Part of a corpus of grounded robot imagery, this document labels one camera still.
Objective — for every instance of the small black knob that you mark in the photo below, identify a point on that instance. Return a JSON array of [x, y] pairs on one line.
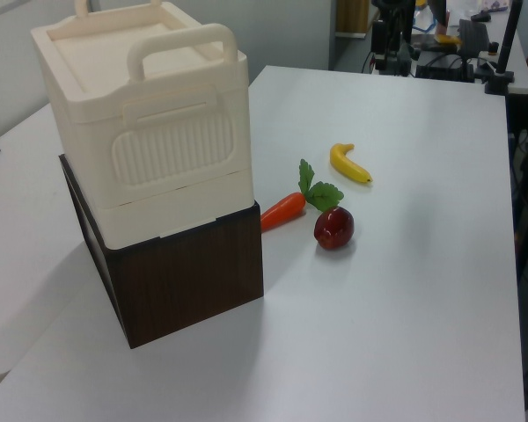
[[493, 48]]

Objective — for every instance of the red toy apple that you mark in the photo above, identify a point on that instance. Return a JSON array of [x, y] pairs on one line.
[[334, 228]]

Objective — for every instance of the light wooden board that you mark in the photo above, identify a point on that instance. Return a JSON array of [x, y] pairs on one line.
[[352, 17]]

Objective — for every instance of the cream plastic cabinet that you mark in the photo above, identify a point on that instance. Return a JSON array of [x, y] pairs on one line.
[[180, 176]]

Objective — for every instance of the black computer mouse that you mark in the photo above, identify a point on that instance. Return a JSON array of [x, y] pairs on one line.
[[481, 17]]

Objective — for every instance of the yellow object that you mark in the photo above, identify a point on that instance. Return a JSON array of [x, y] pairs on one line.
[[446, 39]]

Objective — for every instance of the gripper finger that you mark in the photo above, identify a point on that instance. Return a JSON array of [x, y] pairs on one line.
[[407, 57], [395, 59]]

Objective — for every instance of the yellow toy banana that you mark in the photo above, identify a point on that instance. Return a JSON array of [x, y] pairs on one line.
[[345, 165]]

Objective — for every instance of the black flat device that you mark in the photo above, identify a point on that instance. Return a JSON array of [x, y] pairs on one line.
[[442, 71]]

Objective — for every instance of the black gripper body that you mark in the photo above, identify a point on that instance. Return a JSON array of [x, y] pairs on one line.
[[398, 22]]

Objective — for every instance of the orange toy carrot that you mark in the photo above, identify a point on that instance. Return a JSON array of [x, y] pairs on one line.
[[283, 211]]

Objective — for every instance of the dark brown wooden drawer box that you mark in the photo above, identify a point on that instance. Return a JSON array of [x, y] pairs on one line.
[[193, 281]]

